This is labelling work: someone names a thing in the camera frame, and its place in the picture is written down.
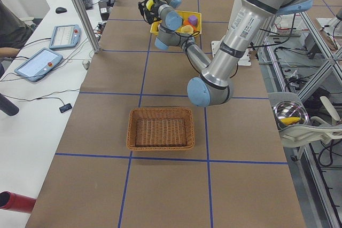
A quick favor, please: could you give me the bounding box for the yellow clear tape roll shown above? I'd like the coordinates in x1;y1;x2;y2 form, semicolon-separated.
145;0;154;11

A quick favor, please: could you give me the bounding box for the brown wicker basket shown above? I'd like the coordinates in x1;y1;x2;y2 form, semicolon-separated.
127;107;195;151

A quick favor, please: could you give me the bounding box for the yellow woven basket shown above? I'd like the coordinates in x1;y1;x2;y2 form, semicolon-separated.
150;10;203;38

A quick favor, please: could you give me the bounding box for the purple foam cube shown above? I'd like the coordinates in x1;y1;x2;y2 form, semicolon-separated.
188;15;198;26

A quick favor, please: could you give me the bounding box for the small black phone device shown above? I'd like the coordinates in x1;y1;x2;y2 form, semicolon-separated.
59;103;72;113

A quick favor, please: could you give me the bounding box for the steel bowl with corn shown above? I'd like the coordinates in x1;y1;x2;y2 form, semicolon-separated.
273;100;309;130

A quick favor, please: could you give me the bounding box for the far teach pendant tablet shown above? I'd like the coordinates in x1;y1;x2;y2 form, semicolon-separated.
49;25;81;50

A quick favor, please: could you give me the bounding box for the teach pendant tablet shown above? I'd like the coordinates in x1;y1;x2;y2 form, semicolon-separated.
14;48;63;82
49;25;81;50

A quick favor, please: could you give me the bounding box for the near teach pendant tablet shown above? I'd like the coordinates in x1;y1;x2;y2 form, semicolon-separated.
14;48;63;82

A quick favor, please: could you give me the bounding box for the black computer mouse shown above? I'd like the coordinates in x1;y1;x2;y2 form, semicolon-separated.
55;7;67;14

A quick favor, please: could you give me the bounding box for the seated person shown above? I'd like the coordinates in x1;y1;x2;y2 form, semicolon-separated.
0;0;34;59

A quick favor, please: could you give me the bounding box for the red cylinder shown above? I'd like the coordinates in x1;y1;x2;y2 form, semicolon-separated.
1;191;36;214

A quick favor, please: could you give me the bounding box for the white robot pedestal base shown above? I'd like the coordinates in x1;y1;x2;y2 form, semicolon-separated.
211;0;251;66

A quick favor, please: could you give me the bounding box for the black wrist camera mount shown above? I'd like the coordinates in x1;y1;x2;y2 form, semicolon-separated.
138;0;159;25

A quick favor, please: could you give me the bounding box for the aluminium frame post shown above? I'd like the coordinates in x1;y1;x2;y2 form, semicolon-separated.
72;0;100;53

